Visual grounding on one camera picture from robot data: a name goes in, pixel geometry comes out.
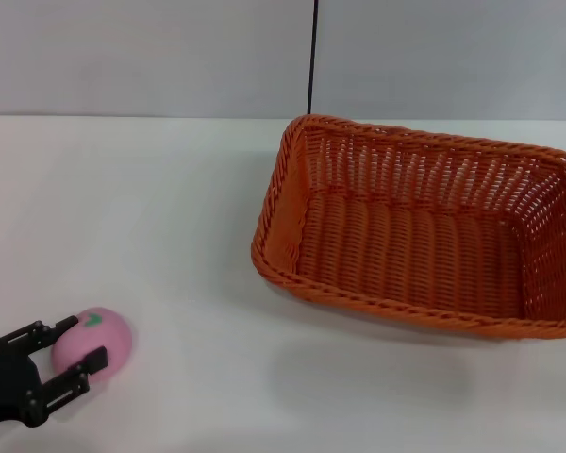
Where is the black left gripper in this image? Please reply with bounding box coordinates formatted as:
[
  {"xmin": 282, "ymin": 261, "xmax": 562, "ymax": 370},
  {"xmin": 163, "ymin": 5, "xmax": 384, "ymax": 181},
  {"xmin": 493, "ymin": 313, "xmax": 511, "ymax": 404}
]
[{"xmin": 0, "ymin": 314, "xmax": 110, "ymax": 428}]

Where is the pink peach toy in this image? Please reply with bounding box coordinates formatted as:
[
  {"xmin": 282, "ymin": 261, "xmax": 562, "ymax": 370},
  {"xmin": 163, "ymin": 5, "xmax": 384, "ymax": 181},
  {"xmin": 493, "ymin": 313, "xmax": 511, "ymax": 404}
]
[{"xmin": 51, "ymin": 306, "xmax": 133, "ymax": 383}]

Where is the orange woven wicker basket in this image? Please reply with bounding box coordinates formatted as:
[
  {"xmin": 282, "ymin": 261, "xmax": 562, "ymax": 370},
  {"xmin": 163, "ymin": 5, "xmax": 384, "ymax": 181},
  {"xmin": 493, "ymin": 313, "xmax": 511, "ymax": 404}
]
[{"xmin": 250, "ymin": 113, "xmax": 566, "ymax": 340}]

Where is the black vertical cable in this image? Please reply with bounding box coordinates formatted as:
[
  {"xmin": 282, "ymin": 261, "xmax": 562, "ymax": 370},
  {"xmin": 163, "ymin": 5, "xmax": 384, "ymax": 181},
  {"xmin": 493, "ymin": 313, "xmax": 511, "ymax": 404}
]
[{"xmin": 307, "ymin": 0, "xmax": 320, "ymax": 115}]

